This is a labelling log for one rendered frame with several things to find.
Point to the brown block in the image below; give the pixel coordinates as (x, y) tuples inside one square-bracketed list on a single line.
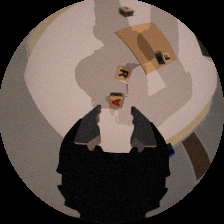
[(116, 100), (126, 11), (123, 73), (163, 57)]

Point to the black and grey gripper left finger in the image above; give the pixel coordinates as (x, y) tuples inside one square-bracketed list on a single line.
[(83, 136)]

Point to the tan flat mat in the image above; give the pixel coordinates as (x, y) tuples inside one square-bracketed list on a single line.
[(145, 40)]

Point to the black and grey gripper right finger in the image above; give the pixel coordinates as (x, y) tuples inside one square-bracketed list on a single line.
[(147, 138)]

